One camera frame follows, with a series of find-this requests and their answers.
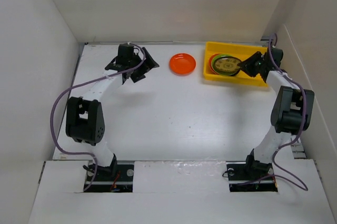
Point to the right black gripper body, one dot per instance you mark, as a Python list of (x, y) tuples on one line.
[(264, 64)]

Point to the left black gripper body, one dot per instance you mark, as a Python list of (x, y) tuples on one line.
[(136, 61)]

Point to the brown yellow plate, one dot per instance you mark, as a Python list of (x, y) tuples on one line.
[(233, 62)]

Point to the orange plate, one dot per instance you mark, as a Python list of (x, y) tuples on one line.
[(182, 64), (210, 63)]

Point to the green plate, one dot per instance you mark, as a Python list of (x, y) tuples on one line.
[(219, 64)]

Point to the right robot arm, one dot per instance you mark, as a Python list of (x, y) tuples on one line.
[(290, 116)]

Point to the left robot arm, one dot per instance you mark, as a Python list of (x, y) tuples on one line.
[(84, 115)]

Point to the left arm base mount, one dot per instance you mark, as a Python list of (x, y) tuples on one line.
[(121, 182)]

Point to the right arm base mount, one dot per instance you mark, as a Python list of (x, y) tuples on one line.
[(242, 179)]

